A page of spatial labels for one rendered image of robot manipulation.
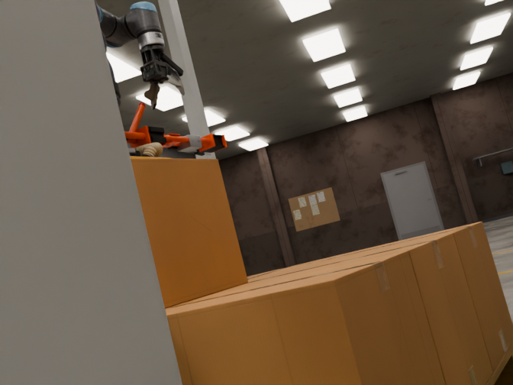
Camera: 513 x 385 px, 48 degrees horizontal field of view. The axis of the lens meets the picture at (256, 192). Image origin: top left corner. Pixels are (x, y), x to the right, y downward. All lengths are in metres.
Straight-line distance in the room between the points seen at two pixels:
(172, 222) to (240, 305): 0.55
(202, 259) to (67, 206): 1.47
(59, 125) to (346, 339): 0.85
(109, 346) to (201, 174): 1.56
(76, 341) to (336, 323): 0.84
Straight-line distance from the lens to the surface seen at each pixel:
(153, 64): 2.07
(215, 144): 2.17
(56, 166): 0.20
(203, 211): 1.70
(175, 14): 5.32
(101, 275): 0.20
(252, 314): 1.09
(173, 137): 1.99
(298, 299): 1.03
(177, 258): 1.58
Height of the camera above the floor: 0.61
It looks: 6 degrees up
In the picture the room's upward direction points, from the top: 14 degrees counter-clockwise
